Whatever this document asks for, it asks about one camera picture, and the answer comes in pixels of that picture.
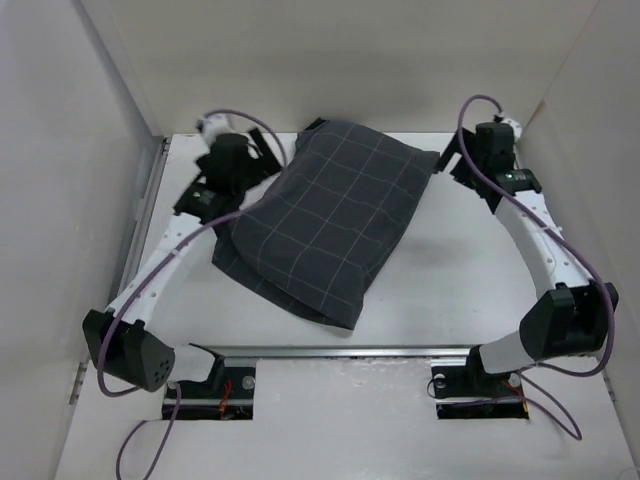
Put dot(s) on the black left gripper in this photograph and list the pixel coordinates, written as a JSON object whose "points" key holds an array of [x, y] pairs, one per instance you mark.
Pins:
{"points": [[263, 164]]}

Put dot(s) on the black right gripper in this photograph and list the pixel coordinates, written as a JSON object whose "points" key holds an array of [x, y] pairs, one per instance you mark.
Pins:
{"points": [[456, 145]]}

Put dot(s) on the dark grey checked pillowcase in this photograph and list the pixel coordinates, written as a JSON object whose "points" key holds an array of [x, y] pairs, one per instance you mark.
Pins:
{"points": [[327, 227]]}

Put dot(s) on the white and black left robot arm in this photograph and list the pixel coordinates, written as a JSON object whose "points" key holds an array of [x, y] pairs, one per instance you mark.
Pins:
{"points": [[124, 340]]}

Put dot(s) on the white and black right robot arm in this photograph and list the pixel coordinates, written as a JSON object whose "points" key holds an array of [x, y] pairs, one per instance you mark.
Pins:
{"points": [[573, 313]]}

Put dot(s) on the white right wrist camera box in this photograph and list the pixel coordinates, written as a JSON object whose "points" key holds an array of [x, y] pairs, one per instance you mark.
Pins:
{"points": [[515, 125]]}

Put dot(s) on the aluminium front rail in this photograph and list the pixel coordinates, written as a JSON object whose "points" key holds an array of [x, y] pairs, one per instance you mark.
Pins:
{"points": [[328, 352]]}

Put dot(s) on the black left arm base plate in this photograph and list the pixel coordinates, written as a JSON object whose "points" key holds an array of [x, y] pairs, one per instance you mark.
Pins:
{"points": [[213, 388]]}

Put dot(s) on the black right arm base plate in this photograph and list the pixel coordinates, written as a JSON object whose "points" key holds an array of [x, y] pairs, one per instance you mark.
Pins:
{"points": [[457, 381]]}

